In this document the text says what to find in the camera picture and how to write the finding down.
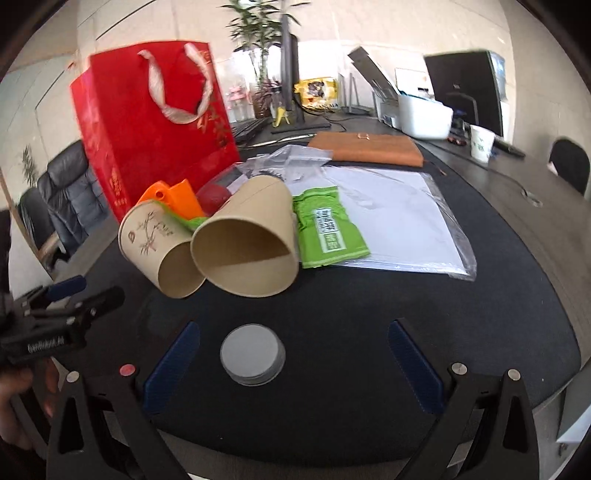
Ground person's left hand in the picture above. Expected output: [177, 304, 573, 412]
[0, 367, 58, 450]

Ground small black keyboard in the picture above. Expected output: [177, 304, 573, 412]
[492, 138, 527, 159]

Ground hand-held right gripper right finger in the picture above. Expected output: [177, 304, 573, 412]
[388, 318, 541, 480]

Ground tall bamboo plant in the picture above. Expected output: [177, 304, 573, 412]
[219, 0, 312, 118]

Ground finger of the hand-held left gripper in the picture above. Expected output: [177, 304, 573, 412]
[14, 275, 88, 315]
[32, 286, 125, 334]

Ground round grey lid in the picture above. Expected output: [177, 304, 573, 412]
[220, 323, 286, 386]

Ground blue water jug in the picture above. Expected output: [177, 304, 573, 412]
[489, 51, 511, 100]

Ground purple leaf potted plant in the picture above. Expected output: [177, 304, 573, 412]
[254, 78, 284, 118]

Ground black desk mat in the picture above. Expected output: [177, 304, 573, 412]
[69, 134, 581, 467]

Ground black leather office chair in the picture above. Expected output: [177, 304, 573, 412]
[37, 140, 110, 268]
[17, 187, 61, 259]

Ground small leafy plant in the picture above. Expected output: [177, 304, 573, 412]
[21, 145, 40, 185]

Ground black router with antennas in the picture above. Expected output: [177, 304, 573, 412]
[339, 71, 370, 114]

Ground black mesh chair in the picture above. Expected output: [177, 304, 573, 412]
[549, 137, 591, 195]

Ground red rubber air blower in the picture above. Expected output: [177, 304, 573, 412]
[197, 182, 233, 217]

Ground bamboo print paper cup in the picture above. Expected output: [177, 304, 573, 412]
[117, 202, 207, 300]

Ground orange plastic scoop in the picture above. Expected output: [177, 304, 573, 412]
[137, 179, 206, 220]

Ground black slim computer monitor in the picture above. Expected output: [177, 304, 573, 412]
[270, 34, 333, 134]

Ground black monitor with stand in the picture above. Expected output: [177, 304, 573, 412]
[424, 50, 506, 139]

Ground plain kraft paper cup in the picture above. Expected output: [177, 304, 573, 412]
[190, 174, 300, 298]

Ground white plastic bin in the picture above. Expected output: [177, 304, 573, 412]
[397, 92, 454, 140]

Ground black desk cable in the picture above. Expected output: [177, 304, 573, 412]
[487, 164, 527, 195]

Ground white paper in clear sleeve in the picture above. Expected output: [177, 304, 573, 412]
[318, 164, 477, 281]

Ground red gift bag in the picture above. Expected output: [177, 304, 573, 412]
[69, 41, 242, 222]

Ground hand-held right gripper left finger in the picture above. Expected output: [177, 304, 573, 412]
[46, 320, 201, 480]

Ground white paper cup green print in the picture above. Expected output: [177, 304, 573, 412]
[469, 124, 496, 164]

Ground yellow snack bag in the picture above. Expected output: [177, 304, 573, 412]
[295, 78, 339, 112]

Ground grey printer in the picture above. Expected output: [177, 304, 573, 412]
[347, 46, 400, 130]

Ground clear plastic bottles pack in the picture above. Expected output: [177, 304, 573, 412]
[226, 85, 254, 123]

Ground brown leather folder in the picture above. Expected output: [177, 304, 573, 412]
[307, 131, 424, 168]

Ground clear bag of tea leaves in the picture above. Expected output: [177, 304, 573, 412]
[240, 144, 333, 185]

